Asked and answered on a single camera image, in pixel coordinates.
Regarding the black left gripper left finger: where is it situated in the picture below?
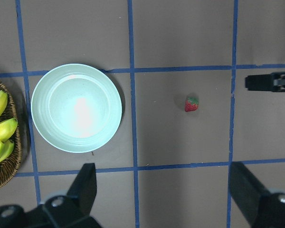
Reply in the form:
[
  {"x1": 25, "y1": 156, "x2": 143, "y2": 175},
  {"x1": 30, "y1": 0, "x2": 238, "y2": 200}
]
[{"x1": 0, "y1": 163, "x2": 101, "y2": 228}]

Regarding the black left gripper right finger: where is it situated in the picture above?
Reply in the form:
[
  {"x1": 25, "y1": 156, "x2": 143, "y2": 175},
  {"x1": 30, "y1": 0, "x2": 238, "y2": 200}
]
[{"x1": 228, "y1": 162, "x2": 285, "y2": 228}]

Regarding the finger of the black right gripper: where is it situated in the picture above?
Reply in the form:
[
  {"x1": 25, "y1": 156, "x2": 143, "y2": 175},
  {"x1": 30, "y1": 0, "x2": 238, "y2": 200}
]
[{"x1": 245, "y1": 72, "x2": 285, "y2": 92}]

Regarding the red strawberry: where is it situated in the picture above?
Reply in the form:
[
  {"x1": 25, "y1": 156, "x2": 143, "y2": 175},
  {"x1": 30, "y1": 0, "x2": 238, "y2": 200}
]
[{"x1": 184, "y1": 96, "x2": 199, "y2": 112}]

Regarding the light green plate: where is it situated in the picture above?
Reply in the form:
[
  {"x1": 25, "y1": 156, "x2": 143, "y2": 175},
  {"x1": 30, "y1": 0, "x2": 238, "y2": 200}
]
[{"x1": 30, "y1": 64, "x2": 123, "y2": 153}]

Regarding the woven wicker basket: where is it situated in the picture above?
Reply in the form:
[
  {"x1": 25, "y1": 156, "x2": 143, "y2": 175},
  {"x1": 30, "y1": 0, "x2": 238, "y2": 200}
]
[{"x1": 0, "y1": 81, "x2": 22, "y2": 188}]

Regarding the yellow banana bunch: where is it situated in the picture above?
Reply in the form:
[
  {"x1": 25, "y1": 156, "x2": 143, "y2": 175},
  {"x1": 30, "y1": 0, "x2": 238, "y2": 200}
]
[{"x1": 0, "y1": 90, "x2": 18, "y2": 163}]

